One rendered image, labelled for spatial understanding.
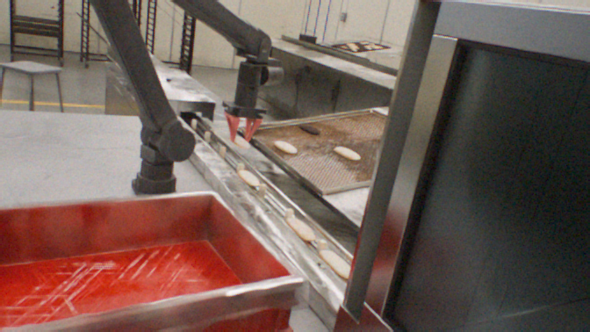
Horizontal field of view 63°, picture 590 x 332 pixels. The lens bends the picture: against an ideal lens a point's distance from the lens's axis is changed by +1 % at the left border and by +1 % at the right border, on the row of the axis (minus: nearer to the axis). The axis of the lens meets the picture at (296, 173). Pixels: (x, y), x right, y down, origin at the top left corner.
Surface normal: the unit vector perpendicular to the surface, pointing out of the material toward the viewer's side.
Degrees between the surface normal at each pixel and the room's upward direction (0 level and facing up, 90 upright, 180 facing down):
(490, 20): 90
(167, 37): 90
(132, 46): 91
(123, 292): 0
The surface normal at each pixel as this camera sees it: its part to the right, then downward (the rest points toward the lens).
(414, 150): -0.87, 0.01
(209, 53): 0.46, 0.36
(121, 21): 0.72, 0.36
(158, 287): 0.17, -0.93
